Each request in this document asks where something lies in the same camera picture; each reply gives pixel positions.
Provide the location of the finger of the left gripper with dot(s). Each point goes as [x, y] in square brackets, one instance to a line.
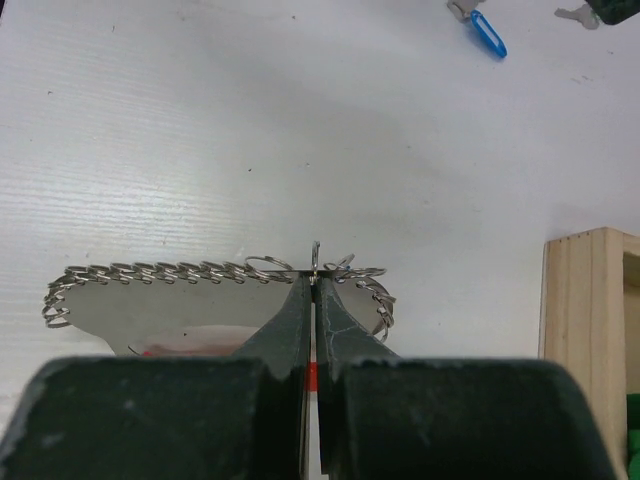
[613, 12]

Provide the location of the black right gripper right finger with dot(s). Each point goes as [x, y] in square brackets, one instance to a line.
[382, 416]

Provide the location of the green hanging garment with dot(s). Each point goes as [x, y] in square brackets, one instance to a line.
[633, 413]

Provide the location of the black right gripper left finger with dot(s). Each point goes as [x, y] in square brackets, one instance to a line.
[243, 416]

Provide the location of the key with green tag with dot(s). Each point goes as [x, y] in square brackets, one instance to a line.
[583, 15]

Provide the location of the key with blue tag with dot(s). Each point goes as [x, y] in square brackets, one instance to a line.
[467, 12]

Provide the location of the wooden clothes rack tray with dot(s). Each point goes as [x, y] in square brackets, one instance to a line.
[590, 321]

